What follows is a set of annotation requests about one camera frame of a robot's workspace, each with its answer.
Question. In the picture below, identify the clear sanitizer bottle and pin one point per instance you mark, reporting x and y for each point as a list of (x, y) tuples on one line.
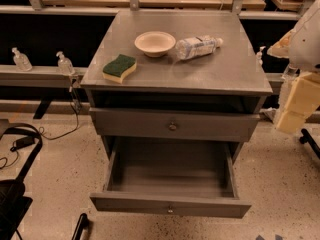
[(21, 60), (65, 64)]

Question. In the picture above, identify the small white pump bottle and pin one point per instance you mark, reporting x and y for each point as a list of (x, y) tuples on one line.
[(259, 55)]

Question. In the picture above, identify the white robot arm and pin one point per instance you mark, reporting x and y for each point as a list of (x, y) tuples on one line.
[(301, 46)]

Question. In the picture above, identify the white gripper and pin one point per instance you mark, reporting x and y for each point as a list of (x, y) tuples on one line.
[(306, 47)]

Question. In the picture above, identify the clear sanitizer bottle far left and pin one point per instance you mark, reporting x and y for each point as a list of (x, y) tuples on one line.
[(21, 60)]

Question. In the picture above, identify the clear plastic water bottle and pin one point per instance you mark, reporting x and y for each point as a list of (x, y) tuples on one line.
[(193, 47)]

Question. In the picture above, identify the grey wooden drawer cabinet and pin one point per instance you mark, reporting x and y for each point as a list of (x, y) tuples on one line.
[(230, 80)]

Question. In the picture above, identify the grey drawer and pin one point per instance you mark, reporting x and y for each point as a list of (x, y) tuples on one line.
[(174, 177), (174, 124)]

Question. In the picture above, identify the black power adapter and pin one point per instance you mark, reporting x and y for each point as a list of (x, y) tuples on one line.
[(22, 143)]

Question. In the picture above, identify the black stand leg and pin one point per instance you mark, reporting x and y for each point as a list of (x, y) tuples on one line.
[(81, 231), (307, 138)]

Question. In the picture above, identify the black stand leg right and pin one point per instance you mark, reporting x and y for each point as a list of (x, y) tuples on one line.
[(307, 138)]

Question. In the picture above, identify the white paper bowl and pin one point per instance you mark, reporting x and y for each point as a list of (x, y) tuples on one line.
[(155, 44)]

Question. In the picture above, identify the green yellow sponge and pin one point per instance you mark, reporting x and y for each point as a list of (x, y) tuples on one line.
[(118, 69)]

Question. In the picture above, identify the black stand leg bottom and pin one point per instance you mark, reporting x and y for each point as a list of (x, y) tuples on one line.
[(81, 231)]

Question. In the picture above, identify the grey top drawer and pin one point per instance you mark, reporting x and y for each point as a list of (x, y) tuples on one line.
[(174, 124)]

